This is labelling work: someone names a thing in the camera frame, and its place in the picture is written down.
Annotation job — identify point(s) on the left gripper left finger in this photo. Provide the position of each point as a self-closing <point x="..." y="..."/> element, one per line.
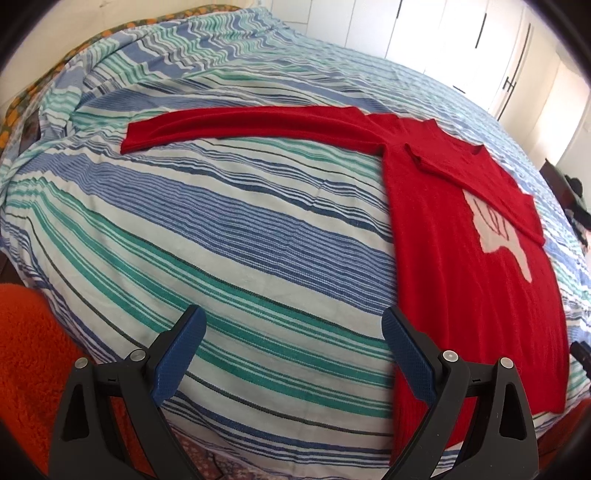
<point x="86" y="441"/>

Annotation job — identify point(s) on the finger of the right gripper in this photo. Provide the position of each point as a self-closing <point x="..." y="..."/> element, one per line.
<point x="581" y="351"/>

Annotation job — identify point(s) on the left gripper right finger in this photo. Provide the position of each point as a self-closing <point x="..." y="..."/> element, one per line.
<point x="500" y="442"/>

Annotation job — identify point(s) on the red sweater with white rabbit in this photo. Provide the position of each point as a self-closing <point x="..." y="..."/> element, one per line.
<point x="472" y="271"/>

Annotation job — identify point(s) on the pile of clothes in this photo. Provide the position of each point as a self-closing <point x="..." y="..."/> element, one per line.
<point x="577" y="213"/>

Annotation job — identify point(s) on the orange red blanket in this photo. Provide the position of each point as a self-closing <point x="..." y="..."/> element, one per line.
<point x="37" y="356"/>

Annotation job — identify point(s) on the dark wooden nightstand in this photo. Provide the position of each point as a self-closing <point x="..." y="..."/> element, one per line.
<point x="558" y="184"/>

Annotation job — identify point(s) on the blue green striped bedspread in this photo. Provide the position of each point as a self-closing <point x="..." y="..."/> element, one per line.
<point x="286" y="244"/>

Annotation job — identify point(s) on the white built-in wardrobe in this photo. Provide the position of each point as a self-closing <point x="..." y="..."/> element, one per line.
<point x="468" y="45"/>

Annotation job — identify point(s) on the orange patterned bedsheet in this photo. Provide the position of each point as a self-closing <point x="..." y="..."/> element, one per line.
<point x="68" y="24"/>

